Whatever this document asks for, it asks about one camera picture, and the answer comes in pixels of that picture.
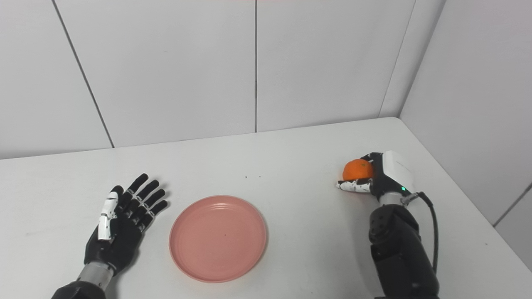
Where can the pink round plate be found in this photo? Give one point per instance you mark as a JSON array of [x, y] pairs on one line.
[[217, 238]]

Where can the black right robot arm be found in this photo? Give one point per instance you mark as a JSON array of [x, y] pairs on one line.
[[401, 249]]

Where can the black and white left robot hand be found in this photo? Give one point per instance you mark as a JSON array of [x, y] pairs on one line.
[[120, 236]]

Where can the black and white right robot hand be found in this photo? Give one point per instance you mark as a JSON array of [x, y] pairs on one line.
[[390, 174]]

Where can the orange fruit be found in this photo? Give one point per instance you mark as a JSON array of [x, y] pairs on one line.
[[357, 170]]

